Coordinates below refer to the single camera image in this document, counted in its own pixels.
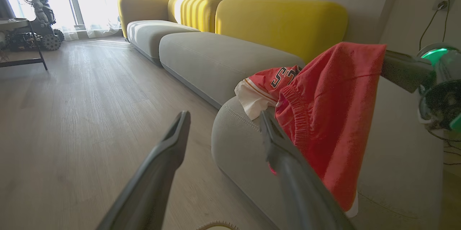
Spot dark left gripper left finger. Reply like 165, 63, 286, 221
96, 111, 192, 230

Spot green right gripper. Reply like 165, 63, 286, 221
381, 42, 461, 134

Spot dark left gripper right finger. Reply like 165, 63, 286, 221
259, 109, 356, 230

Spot red shorts with white trim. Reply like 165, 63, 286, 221
268, 42, 387, 219

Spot red and white jersey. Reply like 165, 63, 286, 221
234, 65, 303, 121

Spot large grey sofa seat cushion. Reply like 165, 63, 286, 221
211, 75, 444, 230

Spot smooth wide yellow sofa backrest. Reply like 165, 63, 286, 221
215, 0, 349, 64

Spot long grey sofa seat cushion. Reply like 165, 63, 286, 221
158, 31, 306, 110

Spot striped-lit grey sofa seat cushion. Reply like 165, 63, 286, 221
126, 20, 201, 66

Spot ribbed yellow sofa backrest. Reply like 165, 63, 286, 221
167, 0, 224, 33

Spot woven-rim white laundry basket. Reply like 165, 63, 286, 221
194, 220, 240, 230

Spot humanoid robot on wheeled base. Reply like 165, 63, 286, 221
5, 0, 66, 51

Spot black-legged side table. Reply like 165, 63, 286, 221
0, 18, 48, 71

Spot black wall power cable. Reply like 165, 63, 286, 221
419, 0, 451, 51

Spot white wall socket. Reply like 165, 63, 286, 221
432, 0, 456, 12

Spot thin black robot cables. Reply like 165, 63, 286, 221
427, 128, 461, 166

